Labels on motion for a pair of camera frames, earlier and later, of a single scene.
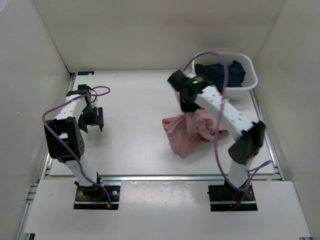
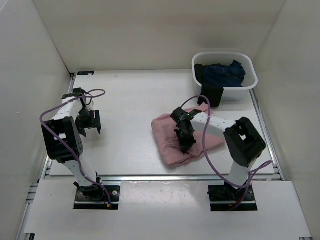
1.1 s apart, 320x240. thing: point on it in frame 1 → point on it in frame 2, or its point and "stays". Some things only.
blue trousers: x=214 y=74 stays
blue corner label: x=85 y=73 stays
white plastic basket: x=250 y=79 stays
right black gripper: x=187 y=109 → x=185 y=145
